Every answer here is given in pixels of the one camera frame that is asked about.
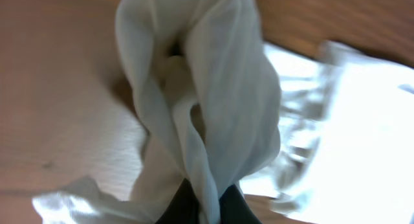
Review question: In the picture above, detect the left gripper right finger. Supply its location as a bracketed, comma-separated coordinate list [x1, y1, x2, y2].
[219, 185, 261, 224]

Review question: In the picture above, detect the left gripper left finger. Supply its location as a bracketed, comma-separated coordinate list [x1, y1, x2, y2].
[155, 179, 200, 224]

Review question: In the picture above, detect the white t-shirt with black print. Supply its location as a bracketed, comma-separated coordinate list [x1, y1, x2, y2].
[32, 0, 413, 223]

